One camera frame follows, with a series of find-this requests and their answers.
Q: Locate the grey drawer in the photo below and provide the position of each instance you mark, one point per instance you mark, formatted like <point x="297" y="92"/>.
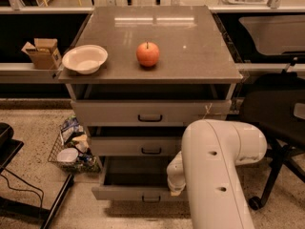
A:
<point x="135" y="178"/>
<point x="148" y="112"/>
<point x="135" y="146"/>

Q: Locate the white bowl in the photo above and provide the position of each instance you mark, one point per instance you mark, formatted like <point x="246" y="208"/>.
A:
<point x="85" y="59"/>

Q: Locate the white plastic lidded container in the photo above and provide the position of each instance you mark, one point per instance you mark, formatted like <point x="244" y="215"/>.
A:
<point x="67" y="155"/>

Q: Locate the grey drawer cabinet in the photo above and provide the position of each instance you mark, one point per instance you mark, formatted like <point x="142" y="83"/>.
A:
<point x="194" y="62"/>

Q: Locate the black stand base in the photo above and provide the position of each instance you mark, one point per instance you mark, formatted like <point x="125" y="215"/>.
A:
<point x="9" y="147"/>

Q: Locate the black office chair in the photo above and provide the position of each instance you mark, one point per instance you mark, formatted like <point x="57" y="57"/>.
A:
<point x="275" y="105"/>

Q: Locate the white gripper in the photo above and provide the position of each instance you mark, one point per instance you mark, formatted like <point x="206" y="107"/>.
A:
<point x="176" y="184"/>

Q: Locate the red apple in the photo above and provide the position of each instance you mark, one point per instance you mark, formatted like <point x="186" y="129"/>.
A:
<point x="147" y="54"/>

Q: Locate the wire basket with items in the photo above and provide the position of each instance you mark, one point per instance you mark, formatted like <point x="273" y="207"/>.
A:
<point x="72" y="135"/>

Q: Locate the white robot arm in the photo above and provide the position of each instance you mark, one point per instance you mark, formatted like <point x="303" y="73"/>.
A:
<point x="206" y="169"/>

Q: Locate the open cardboard box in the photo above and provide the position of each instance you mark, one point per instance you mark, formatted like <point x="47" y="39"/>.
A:
<point x="44" y="53"/>

